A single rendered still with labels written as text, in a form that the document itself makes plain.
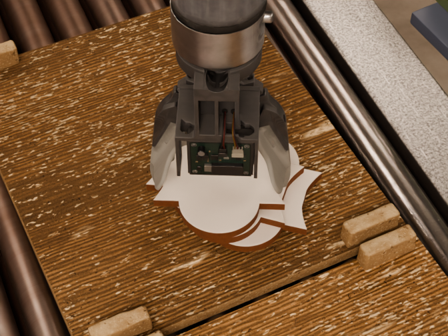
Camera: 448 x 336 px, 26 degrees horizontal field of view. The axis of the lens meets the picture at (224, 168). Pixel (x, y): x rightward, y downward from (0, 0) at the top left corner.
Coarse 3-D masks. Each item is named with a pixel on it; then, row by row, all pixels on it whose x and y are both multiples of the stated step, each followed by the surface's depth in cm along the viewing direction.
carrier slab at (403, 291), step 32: (416, 256) 96; (288, 288) 94; (320, 288) 94; (352, 288) 94; (384, 288) 94; (416, 288) 94; (224, 320) 91; (256, 320) 91; (288, 320) 91; (320, 320) 91; (352, 320) 91; (384, 320) 91; (416, 320) 91
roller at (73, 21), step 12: (48, 0) 123; (60, 0) 122; (72, 0) 122; (48, 12) 124; (60, 12) 121; (72, 12) 121; (84, 12) 123; (60, 24) 120; (72, 24) 119; (84, 24) 120; (60, 36) 120; (72, 36) 118; (228, 312) 94
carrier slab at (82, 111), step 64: (64, 64) 113; (128, 64) 113; (0, 128) 106; (64, 128) 106; (128, 128) 106; (320, 128) 106; (64, 192) 101; (128, 192) 101; (320, 192) 101; (64, 256) 96; (128, 256) 96; (192, 256) 96; (256, 256) 96; (320, 256) 96; (64, 320) 93; (192, 320) 92
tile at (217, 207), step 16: (176, 176) 95; (192, 176) 95; (208, 176) 95; (224, 176) 95; (240, 176) 95; (160, 192) 94; (176, 192) 94; (192, 192) 94; (208, 192) 94; (224, 192) 94; (240, 192) 94; (256, 192) 94; (272, 192) 94; (192, 208) 93; (208, 208) 93; (224, 208) 93; (240, 208) 93; (256, 208) 93; (272, 208) 94; (192, 224) 92; (208, 224) 92; (224, 224) 92; (240, 224) 92
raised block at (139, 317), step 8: (128, 312) 89; (136, 312) 89; (144, 312) 89; (104, 320) 88; (112, 320) 88; (120, 320) 88; (128, 320) 88; (136, 320) 88; (144, 320) 89; (88, 328) 88; (96, 328) 88; (104, 328) 88; (112, 328) 88; (120, 328) 88; (128, 328) 88; (136, 328) 89; (144, 328) 90; (152, 328) 90
